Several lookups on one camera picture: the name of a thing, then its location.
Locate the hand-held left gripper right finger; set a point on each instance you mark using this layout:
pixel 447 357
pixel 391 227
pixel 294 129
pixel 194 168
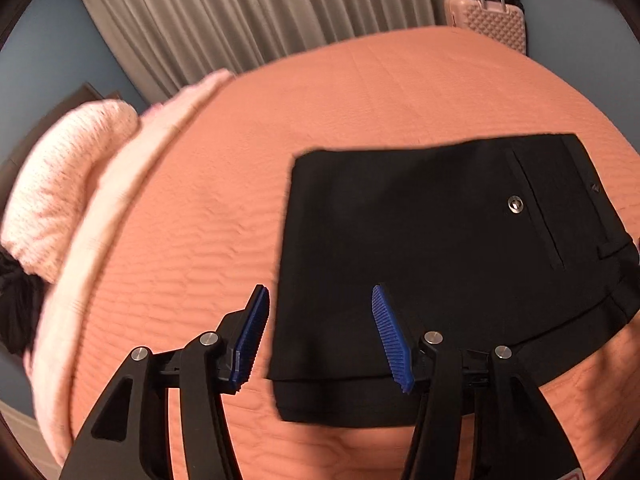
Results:
pixel 392 340

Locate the grey headboard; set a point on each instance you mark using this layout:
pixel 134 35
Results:
pixel 75 100

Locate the salmon quilted bedspread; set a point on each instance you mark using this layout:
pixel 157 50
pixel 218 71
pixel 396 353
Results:
pixel 350 85

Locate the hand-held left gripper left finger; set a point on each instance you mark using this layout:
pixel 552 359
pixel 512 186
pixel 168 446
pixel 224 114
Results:
pixel 250 340

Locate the pink hard-shell suitcase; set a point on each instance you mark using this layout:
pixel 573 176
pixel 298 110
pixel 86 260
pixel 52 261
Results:
pixel 490 25

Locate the black cloth bundle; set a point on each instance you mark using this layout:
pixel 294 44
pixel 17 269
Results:
pixel 15 300

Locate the black pants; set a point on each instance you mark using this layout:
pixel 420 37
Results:
pixel 425 220

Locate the pink knitted pillow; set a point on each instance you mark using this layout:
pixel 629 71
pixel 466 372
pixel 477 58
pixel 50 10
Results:
pixel 50 185

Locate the grey curtain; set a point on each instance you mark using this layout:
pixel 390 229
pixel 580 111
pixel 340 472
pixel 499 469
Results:
pixel 250 0

